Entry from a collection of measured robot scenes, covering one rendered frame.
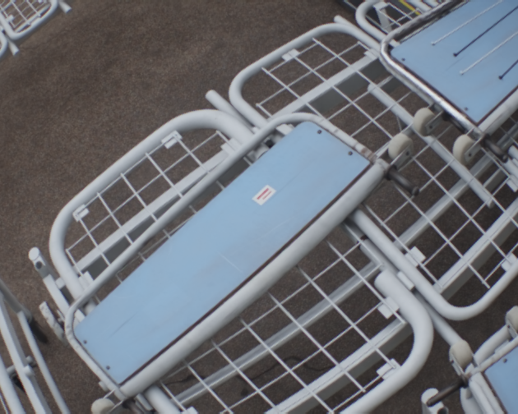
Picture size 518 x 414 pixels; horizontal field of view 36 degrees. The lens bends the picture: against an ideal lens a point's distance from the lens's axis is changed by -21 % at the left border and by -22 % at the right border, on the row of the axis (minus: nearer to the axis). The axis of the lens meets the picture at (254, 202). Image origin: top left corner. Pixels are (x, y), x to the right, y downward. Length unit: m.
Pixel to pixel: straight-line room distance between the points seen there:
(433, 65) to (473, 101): 0.16
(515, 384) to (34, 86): 2.44
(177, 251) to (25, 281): 0.98
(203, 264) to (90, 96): 1.39
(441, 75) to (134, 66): 1.44
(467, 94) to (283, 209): 0.50
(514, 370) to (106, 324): 0.90
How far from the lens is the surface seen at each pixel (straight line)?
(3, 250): 2.87
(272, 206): 1.85
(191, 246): 1.86
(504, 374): 1.51
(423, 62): 2.01
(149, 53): 3.13
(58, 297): 2.03
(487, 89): 1.92
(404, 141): 1.86
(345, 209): 1.81
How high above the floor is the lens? 1.97
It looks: 50 degrees down
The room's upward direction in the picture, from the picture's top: 24 degrees counter-clockwise
